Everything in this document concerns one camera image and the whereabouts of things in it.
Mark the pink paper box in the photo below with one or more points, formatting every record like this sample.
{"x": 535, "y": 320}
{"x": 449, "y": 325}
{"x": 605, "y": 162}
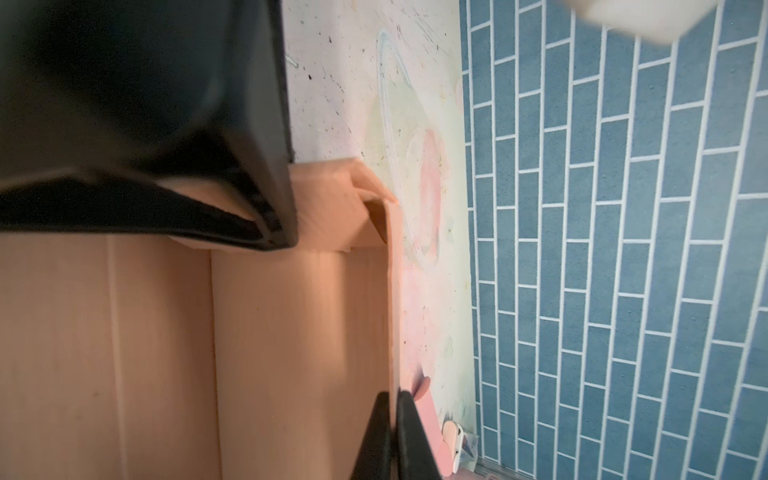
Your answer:
{"x": 427, "y": 412}

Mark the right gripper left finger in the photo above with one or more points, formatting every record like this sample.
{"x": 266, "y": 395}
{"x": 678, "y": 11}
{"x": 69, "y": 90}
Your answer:
{"x": 373, "y": 461}

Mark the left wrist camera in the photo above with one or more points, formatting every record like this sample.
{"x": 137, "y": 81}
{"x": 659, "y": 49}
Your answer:
{"x": 658, "y": 21}

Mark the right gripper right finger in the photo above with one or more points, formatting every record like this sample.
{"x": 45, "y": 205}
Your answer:
{"x": 415, "y": 459}

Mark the orange paper box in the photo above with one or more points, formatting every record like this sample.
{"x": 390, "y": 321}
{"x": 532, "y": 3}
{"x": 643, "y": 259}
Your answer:
{"x": 145, "y": 357}

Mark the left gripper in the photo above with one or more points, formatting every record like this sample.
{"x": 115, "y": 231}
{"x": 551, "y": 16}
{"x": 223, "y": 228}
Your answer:
{"x": 147, "y": 117}

